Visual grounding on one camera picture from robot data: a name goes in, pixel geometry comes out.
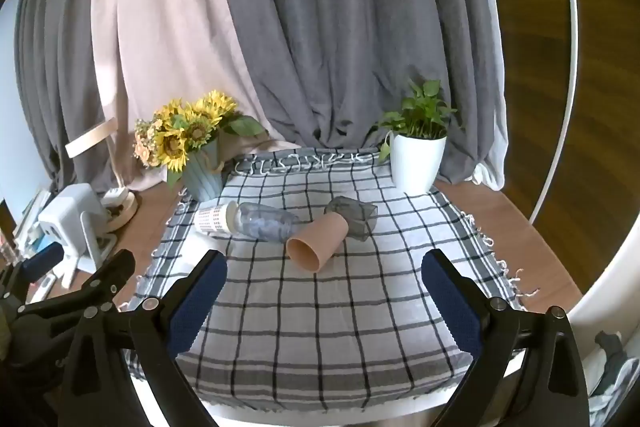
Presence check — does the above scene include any grey curtain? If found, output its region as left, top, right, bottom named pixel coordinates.
left=15, top=0, right=507, bottom=190

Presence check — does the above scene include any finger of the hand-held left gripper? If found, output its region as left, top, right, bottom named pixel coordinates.
left=15, top=250, right=137, bottom=315
left=0, top=244, right=67, bottom=305

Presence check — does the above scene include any clear bottle with white cap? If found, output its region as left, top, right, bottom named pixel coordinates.
left=194, top=201, right=301, bottom=242

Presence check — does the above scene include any green potted plant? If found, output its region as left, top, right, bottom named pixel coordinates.
left=370, top=79, right=463, bottom=162

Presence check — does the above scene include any round wooden tray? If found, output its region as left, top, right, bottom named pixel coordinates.
left=102, top=189, right=139, bottom=230

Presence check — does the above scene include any white plant pot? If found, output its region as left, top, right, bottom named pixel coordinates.
left=389, top=132, right=447, bottom=194

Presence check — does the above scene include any sunflower bouquet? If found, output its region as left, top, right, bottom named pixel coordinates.
left=132, top=90, right=265, bottom=188

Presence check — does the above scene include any white device stand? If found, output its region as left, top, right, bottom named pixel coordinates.
left=60, top=212, right=118, bottom=290

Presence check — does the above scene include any tan cup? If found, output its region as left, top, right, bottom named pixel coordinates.
left=286, top=213, right=349, bottom=272

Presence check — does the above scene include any white round hoop frame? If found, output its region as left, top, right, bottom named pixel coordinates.
left=0, top=0, right=581, bottom=228

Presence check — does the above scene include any white box-shaped device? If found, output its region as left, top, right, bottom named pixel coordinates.
left=37, top=183, right=110, bottom=258

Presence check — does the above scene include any grey clothing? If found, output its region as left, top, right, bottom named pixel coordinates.
left=587, top=329, right=640, bottom=427

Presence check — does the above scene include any checked grey white cloth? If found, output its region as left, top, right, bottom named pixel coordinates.
left=117, top=147, right=541, bottom=408

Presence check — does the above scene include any light wooden strip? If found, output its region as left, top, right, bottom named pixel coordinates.
left=65, top=119, right=119, bottom=158

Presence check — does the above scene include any blue ribbed vase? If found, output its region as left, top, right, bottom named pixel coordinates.
left=181, top=138, right=225, bottom=202

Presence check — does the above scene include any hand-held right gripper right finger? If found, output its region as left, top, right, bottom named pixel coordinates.
left=421, top=249, right=592, bottom=427

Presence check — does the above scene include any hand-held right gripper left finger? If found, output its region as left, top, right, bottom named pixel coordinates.
left=62, top=250, right=229, bottom=427

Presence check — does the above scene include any beige curtain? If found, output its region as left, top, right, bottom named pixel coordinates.
left=90, top=0, right=296, bottom=192

